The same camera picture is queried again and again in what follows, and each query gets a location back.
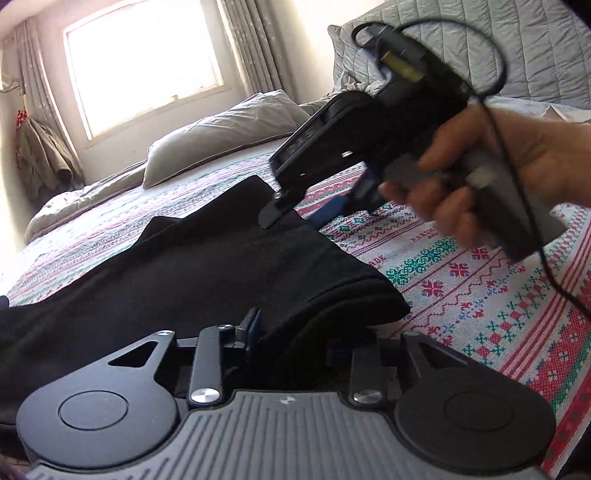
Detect crumpled grey duvet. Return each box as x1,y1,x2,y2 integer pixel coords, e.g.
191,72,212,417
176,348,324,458
24,159,149,244

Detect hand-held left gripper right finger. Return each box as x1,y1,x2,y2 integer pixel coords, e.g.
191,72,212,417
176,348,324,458
327,331,462,407

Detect black pants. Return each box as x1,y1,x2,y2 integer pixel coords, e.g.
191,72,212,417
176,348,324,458
0,174,413,446

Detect window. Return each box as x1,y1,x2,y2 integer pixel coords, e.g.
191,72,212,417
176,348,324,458
62,0,228,141

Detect black cable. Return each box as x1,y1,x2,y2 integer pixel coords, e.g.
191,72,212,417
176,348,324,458
353,17,591,320

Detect person's right hand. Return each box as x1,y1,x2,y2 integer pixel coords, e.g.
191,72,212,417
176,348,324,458
378,104,591,250

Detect patterned bed blanket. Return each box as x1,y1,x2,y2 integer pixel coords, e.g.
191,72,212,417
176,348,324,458
0,138,591,477

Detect hanging olive jacket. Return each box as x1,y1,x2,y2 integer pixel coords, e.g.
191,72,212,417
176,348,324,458
18,117,85,193

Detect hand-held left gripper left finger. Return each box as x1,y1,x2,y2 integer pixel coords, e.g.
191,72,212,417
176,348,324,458
107,307,263,409

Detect beige curtain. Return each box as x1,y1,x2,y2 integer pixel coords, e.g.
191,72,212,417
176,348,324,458
217,0,302,101
13,21,85,139

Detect red hanging cloth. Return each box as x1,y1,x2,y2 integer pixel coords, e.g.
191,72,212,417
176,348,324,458
15,108,29,160

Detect grey pillow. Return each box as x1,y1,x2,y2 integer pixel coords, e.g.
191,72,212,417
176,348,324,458
143,89,311,190

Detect grey quilted bedspread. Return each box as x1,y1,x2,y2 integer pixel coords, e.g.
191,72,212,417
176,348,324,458
327,0,591,123

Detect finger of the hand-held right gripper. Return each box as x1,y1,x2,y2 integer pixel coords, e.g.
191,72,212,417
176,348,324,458
257,184,306,230
306,159,386,228

